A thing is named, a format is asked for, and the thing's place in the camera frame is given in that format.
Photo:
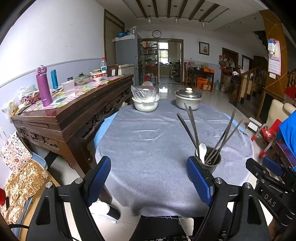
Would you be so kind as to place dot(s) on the dark wooden side table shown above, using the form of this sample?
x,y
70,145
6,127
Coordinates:
x,y
200,78

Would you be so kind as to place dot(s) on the grey table cloth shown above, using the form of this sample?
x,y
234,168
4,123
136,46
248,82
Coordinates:
x,y
148,153

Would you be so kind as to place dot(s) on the round wall clock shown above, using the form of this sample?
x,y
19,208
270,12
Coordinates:
x,y
156,34

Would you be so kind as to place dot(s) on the red child chair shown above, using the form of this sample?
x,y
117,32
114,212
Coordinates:
x,y
269,135

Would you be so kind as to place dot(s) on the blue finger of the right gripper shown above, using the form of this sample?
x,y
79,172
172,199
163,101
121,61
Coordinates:
x,y
257,170
274,167

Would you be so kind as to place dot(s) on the blue jacket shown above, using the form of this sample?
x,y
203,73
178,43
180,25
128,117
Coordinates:
x,y
286,136

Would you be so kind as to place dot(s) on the red patterned bowl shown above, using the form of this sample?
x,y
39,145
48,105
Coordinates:
x,y
97,76

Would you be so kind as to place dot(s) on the glass lidded bowl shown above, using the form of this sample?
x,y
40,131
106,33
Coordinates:
x,y
81,79

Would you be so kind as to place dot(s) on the clear plastic cup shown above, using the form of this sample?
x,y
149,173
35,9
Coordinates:
x,y
69,87

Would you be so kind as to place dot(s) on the white chest freezer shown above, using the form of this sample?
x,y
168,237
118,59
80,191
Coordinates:
x,y
126,69

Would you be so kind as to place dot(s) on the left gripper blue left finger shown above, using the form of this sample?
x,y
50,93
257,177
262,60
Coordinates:
x,y
95,180

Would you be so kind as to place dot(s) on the grey refrigerator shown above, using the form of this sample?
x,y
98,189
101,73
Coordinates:
x,y
128,52

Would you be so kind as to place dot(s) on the dark carved wooden sideboard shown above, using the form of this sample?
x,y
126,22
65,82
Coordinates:
x,y
68,130

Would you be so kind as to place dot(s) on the wall calendar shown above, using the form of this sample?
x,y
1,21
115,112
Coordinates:
x,y
274,57

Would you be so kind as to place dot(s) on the black utensil holder cup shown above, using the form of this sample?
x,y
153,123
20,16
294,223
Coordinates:
x,y
211,159

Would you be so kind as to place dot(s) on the dark chopstick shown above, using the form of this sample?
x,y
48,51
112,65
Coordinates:
x,y
230,134
190,114
224,135
187,129

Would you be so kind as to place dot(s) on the clear plastic water bottle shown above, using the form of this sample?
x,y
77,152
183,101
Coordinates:
x,y
103,65

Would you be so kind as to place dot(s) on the small white fan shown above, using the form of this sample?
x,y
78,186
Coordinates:
x,y
148,83

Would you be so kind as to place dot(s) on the blue thermos bottle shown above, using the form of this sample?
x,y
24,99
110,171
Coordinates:
x,y
54,79

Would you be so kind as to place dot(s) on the small white step stool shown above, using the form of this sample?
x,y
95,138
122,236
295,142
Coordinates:
x,y
253,124

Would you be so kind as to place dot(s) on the purple water bottle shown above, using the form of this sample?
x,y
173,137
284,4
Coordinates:
x,y
43,86

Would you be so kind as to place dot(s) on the white bowl with plastic bag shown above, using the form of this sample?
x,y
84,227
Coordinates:
x,y
145,98

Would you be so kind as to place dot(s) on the cream armchair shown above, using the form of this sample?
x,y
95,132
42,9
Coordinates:
x,y
278,110

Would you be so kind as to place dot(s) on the framed wall picture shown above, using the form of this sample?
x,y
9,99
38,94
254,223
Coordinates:
x,y
204,48

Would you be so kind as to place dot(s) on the aluminium pot with lid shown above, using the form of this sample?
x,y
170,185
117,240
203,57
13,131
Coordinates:
x,y
188,97

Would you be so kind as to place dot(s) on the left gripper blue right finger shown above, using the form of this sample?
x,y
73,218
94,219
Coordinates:
x,y
202,180

